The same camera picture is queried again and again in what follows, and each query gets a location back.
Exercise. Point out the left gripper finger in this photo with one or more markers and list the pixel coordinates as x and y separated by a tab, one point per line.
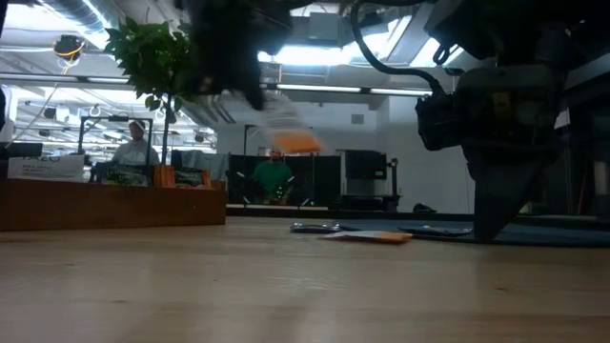
252	90

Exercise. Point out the white and orange tea bag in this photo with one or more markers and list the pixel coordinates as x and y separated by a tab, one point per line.
298	142
372	236
45	169

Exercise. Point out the black cabinet machine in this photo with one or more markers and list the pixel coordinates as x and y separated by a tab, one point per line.
364	164

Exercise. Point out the black dome object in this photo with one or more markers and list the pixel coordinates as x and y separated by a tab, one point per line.
424	208

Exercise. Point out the black computer monitor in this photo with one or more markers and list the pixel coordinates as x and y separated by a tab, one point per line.
28	148

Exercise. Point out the black partition screen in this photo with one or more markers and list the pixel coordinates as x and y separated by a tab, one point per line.
329	176

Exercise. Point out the ceiling strip light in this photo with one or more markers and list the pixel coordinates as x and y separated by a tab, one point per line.
333	88

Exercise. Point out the green plant in black pot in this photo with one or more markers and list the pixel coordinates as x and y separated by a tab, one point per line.
152	57

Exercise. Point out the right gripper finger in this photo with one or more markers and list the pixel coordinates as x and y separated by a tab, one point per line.
495	190

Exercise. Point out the brown wooden box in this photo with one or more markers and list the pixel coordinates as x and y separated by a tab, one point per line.
119	205

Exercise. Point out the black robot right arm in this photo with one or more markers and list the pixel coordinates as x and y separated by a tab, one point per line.
500	28

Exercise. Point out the black aluminium table frame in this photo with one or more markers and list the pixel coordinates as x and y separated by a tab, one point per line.
372	214

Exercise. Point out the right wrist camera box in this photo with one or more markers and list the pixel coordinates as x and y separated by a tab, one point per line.
436	121

